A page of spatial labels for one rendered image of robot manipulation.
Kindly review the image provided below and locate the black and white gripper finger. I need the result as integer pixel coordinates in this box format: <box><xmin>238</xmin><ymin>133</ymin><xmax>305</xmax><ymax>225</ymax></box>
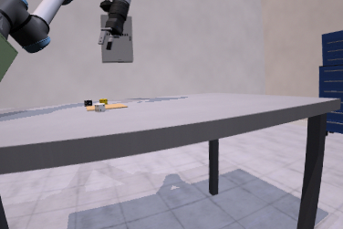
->
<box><xmin>98</xmin><ymin>27</ymin><xmax>112</xmax><ymax>45</ymax></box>
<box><xmin>106</xmin><ymin>35</ymin><xmax>120</xmax><ymax>50</ymax></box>

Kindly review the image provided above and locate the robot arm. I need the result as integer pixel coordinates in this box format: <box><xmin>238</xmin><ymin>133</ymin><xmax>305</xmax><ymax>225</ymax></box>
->
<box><xmin>0</xmin><ymin>0</ymin><xmax>73</xmax><ymax>53</ymax></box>

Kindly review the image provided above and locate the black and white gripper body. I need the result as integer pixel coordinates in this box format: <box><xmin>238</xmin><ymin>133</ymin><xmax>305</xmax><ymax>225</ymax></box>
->
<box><xmin>100</xmin><ymin>0</ymin><xmax>131</xmax><ymax>36</ymax></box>

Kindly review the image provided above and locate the peach flat mat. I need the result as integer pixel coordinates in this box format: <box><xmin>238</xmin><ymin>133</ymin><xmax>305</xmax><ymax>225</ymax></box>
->
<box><xmin>86</xmin><ymin>104</ymin><xmax>128</xmax><ymax>111</ymax></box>

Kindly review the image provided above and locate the yellow die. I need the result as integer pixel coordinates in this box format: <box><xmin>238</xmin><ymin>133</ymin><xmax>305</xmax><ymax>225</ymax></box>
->
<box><xmin>99</xmin><ymin>99</ymin><xmax>108</xmax><ymax>105</ymax></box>

